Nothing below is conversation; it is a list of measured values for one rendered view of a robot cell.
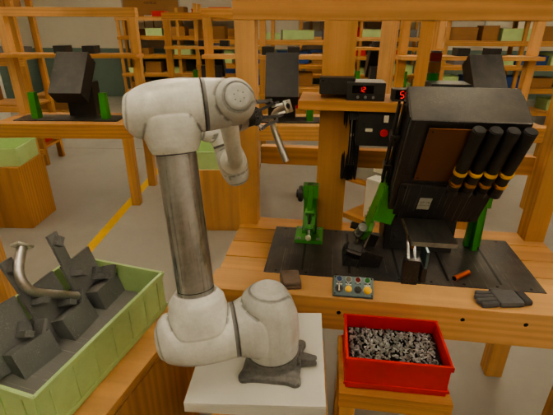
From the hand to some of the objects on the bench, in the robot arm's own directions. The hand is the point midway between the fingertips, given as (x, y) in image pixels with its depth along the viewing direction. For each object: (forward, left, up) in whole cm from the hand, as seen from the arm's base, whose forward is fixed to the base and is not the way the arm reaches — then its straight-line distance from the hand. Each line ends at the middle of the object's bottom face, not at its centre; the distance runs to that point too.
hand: (281, 108), depth 176 cm
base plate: (-14, -50, -64) cm, 83 cm away
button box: (-45, -32, -65) cm, 85 cm away
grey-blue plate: (-30, -59, -63) cm, 92 cm away
